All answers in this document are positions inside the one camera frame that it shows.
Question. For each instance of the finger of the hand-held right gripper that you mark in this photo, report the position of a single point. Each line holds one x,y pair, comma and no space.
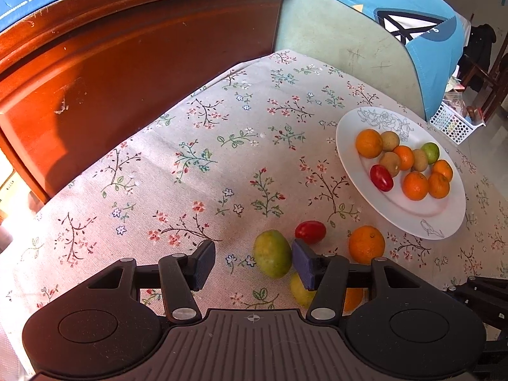
476,297

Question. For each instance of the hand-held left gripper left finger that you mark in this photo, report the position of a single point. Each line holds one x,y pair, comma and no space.
204,264

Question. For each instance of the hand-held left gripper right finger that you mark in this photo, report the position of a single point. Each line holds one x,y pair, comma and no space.
303,264

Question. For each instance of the yellow-green citrus fruit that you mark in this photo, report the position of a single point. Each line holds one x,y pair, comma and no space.
298,293

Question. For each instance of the red cherry tomato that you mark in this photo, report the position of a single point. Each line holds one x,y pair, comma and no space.
310,232
381,177

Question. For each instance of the large green mandarin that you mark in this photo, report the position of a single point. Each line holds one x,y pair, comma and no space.
272,254

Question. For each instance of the orange mandarin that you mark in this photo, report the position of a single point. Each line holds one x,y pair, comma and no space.
443,168
415,185
438,185
367,245
405,157
353,301
369,143

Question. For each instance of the white plate with line drawing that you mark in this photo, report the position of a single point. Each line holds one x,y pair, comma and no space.
412,214

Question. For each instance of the small brown fruit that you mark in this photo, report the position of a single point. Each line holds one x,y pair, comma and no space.
420,159
390,141
390,164

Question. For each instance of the small green lime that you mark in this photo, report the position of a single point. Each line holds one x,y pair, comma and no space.
430,151

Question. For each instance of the floral tablecloth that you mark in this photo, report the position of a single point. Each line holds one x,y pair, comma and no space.
178,166

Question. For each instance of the white plastic basket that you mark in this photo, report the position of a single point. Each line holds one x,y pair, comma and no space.
452,125

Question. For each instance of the red-brown wooden cabinet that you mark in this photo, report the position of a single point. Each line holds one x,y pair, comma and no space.
139,59

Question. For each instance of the dark wooden chair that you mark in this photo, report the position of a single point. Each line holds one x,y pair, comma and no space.
484,75

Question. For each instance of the dark jacket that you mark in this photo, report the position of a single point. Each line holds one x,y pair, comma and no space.
482,47

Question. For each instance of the blue printed quilt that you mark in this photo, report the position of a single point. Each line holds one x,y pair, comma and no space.
420,12

